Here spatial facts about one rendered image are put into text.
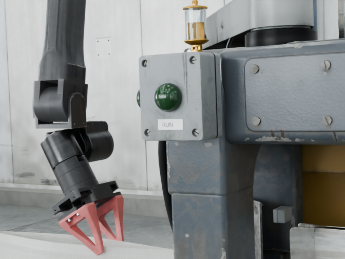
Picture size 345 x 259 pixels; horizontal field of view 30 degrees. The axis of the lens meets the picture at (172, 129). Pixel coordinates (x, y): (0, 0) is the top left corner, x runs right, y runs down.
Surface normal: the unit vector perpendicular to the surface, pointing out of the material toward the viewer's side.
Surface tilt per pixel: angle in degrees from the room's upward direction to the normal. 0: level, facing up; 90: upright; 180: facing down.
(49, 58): 82
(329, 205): 90
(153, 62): 90
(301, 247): 90
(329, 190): 90
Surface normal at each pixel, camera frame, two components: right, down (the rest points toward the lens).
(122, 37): -0.51, 0.07
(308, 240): -0.28, 0.06
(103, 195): 0.71, -0.51
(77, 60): 0.85, -0.21
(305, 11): 0.60, 0.02
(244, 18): -0.99, 0.04
